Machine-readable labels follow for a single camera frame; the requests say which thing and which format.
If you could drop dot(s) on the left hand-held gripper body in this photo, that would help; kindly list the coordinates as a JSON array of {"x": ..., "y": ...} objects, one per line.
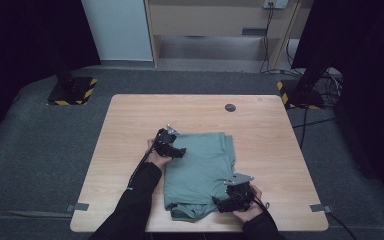
[{"x": 162, "y": 143}]

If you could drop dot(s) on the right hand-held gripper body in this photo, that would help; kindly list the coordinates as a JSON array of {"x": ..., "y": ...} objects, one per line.
[{"x": 241, "y": 198}]

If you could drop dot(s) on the green t-shirt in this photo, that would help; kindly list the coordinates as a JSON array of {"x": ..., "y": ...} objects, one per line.
[{"x": 200, "y": 173}]

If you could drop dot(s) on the person's left hand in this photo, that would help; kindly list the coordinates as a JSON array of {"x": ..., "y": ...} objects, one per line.
[{"x": 155, "y": 158}]

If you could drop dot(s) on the person's right hand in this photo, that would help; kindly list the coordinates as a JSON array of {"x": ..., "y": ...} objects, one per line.
[{"x": 255, "y": 213}]

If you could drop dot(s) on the grey round table grommet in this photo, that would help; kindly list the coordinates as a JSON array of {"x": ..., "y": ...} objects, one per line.
[{"x": 230, "y": 107}]

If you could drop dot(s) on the grey tape piece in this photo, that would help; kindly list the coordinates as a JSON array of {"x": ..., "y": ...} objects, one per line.
[
  {"x": 320, "y": 208},
  {"x": 80, "y": 207}
]

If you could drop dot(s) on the black stand with striped base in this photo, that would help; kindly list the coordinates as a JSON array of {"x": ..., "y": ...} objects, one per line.
[
  {"x": 73, "y": 91},
  {"x": 301, "y": 95}
]

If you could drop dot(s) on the white panel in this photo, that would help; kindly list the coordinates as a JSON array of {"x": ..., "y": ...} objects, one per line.
[{"x": 116, "y": 30}]

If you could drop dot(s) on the wooden shelf unit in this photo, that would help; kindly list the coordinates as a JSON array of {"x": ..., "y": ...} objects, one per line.
[{"x": 213, "y": 20}]

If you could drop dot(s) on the grey floor strip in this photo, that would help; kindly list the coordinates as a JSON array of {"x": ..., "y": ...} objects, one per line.
[{"x": 23, "y": 214}]

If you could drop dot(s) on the black curtain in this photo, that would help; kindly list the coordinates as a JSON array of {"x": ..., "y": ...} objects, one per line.
[
  {"x": 363, "y": 66},
  {"x": 20, "y": 50}
]

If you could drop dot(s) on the white wall socket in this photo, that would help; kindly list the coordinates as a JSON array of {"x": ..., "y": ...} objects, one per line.
[{"x": 276, "y": 3}]

